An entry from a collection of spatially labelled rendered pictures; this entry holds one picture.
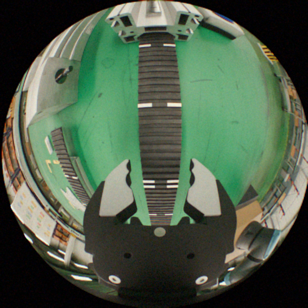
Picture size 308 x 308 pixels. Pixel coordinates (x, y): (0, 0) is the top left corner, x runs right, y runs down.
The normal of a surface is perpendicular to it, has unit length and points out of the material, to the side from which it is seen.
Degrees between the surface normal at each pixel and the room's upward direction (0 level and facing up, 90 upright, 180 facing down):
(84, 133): 0
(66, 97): 90
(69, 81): 90
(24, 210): 90
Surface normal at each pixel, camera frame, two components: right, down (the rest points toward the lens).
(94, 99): -0.04, 0.46
